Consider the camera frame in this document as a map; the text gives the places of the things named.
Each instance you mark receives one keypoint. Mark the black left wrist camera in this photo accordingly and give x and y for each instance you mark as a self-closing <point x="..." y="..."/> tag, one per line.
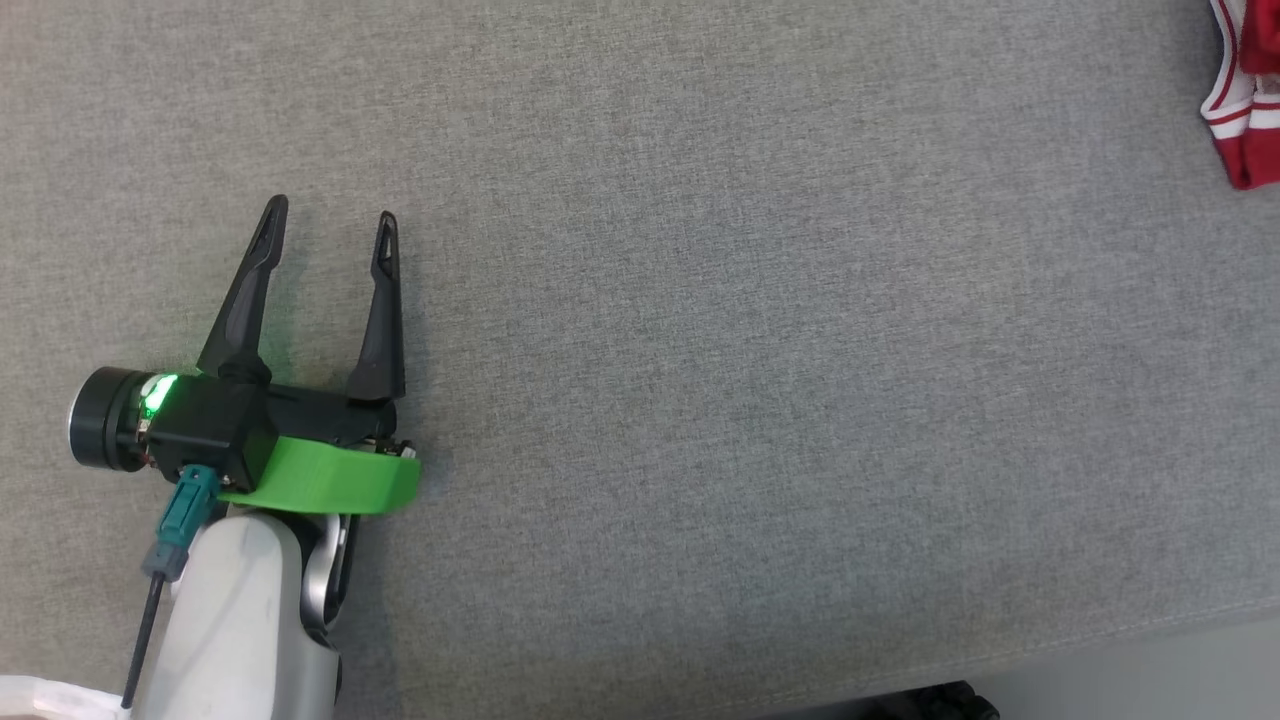
<point x="215" y="430"/>

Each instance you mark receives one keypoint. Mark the red basketball jersey white trim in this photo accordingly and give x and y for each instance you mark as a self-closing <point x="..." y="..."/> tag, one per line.
<point x="1250" y="100"/>

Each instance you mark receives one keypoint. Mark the white crumpled fabric item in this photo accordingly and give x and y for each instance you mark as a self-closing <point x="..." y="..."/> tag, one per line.
<point x="50" y="700"/>

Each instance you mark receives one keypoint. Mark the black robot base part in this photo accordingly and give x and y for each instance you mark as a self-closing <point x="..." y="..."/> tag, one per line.
<point x="935" y="705"/>

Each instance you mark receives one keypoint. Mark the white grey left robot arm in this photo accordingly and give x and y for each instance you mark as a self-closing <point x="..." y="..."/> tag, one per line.
<point x="230" y="620"/>

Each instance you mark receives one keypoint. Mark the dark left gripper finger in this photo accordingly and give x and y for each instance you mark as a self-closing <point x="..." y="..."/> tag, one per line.
<point x="245" y="310"/>
<point x="383" y="340"/>

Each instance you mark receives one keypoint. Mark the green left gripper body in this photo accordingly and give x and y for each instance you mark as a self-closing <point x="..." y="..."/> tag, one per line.
<point x="340" y="480"/>

